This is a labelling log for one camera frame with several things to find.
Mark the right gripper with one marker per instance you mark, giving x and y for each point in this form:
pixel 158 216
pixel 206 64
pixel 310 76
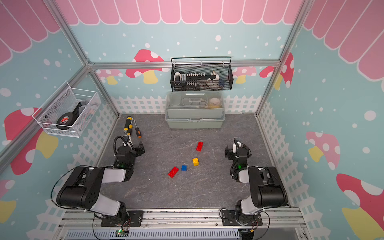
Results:
pixel 230 150

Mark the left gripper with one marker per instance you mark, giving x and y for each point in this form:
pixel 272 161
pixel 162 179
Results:
pixel 138 152

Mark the red 2x4 lego brick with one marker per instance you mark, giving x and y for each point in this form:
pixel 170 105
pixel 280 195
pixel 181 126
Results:
pixel 173 172
pixel 199 146

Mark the blue 2x2 lego brick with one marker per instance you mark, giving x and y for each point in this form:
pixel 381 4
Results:
pixel 184 167

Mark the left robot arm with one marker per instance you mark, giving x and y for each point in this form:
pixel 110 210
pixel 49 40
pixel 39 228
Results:
pixel 82 189

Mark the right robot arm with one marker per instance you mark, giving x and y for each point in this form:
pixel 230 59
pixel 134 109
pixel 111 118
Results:
pixel 266 187

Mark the yellow 2x2 lego brick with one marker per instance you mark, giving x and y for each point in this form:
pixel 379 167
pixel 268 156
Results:
pixel 195 161

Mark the orange black small screwdriver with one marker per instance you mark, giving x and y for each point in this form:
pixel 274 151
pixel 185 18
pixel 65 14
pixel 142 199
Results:
pixel 138 131

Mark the yellow black ratchet screwdriver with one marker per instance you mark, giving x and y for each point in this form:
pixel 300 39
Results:
pixel 128 126

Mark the white tape roll in toolbox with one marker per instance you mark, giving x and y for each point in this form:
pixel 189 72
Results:
pixel 215 103

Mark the green translucent plastic toolbox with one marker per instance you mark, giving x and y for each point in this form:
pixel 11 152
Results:
pixel 189 110

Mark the socket bit set holder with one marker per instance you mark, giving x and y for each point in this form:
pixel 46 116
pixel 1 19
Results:
pixel 181 79

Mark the small green circuit board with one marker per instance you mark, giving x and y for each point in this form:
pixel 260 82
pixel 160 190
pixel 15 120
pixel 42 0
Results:
pixel 122 233

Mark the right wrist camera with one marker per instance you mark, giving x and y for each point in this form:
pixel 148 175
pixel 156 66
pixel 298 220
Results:
pixel 237 144

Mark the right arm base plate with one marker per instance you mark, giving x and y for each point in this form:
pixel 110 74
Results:
pixel 237 218

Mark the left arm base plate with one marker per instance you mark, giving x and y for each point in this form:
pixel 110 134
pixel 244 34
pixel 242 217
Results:
pixel 129 219

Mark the black wire mesh basket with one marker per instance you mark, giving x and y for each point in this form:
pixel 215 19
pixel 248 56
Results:
pixel 221 65

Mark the aluminium front rail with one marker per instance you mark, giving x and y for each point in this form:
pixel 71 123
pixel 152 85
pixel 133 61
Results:
pixel 210 218

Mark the clear wall-mounted bin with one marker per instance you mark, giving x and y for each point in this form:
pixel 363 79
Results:
pixel 63 101

